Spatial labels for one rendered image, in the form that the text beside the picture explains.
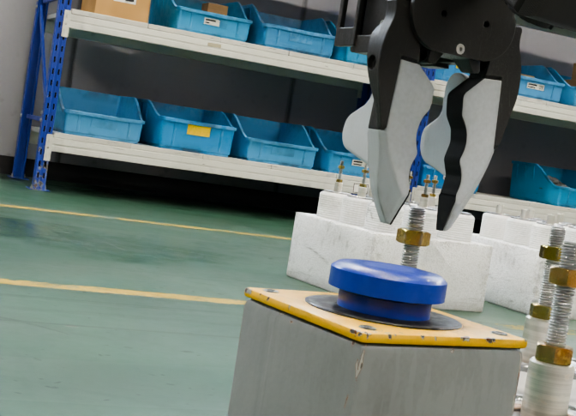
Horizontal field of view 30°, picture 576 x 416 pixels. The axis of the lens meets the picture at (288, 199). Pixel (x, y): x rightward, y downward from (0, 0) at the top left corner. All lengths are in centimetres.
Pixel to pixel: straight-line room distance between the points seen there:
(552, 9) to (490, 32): 8
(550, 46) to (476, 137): 610
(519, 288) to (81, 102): 282
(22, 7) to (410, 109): 493
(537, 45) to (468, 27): 605
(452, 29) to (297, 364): 31
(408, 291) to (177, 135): 456
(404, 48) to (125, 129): 429
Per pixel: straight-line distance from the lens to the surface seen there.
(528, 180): 614
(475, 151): 63
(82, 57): 553
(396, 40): 60
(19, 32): 548
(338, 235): 280
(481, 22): 62
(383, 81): 59
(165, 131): 488
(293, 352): 35
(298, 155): 513
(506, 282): 313
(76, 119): 481
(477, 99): 63
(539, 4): 55
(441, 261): 281
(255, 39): 518
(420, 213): 62
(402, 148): 60
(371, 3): 65
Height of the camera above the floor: 37
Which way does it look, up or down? 3 degrees down
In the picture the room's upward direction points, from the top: 9 degrees clockwise
